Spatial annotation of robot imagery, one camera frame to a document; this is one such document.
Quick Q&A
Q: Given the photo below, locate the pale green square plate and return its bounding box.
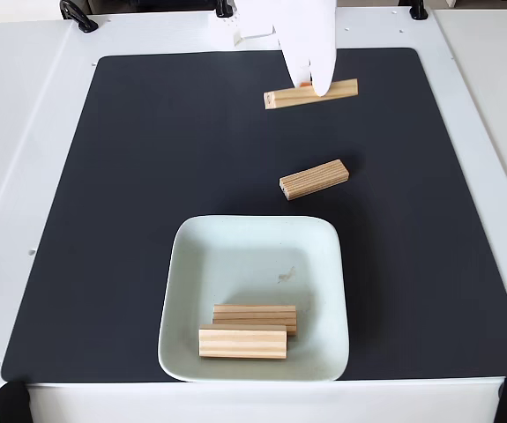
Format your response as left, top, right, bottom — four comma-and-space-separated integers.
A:
157, 214, 350, 383

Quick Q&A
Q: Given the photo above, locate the wooden block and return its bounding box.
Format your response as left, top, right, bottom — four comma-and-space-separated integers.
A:
263, 78, 360, 111
279, 159, 351, 202
212, 304, 299, 337
198, 324, 288, 361

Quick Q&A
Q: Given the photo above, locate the black table clamp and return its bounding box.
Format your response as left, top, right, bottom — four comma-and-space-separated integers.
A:
58, 0, 100, 34
408, 0, 429, 21

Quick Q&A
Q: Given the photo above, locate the black rubber mat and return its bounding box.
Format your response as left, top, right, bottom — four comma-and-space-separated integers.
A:
0, 47, 507, 383

